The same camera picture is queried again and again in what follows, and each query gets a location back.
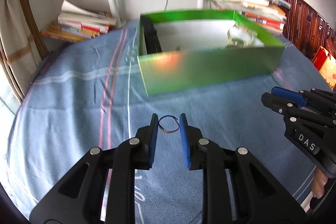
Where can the left book stack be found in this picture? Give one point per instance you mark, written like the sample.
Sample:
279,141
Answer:
75,24

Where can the right book stack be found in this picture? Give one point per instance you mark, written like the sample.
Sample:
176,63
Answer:
270,14

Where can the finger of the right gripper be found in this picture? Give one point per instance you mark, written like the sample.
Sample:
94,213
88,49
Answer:
279,105
289,95

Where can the operator right hand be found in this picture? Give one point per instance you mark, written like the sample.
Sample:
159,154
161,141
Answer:
318,184

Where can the green cardboard box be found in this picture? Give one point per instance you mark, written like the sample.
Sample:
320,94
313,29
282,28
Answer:
184,49

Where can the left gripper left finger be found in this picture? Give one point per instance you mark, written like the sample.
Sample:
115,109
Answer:
150,142

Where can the red wooden headboard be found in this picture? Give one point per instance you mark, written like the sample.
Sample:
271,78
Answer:
307,29

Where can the beige curtain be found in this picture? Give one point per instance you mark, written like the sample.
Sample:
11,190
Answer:
22,47

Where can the book stack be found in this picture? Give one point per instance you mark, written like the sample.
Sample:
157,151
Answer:
75,24
270,14

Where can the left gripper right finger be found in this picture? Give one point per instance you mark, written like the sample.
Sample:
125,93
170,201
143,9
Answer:
187,142

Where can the blue striped bed sheet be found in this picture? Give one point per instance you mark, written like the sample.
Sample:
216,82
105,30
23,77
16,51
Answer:
91,94

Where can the white wrist watch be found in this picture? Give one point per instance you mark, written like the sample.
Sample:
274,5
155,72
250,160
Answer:
241,36

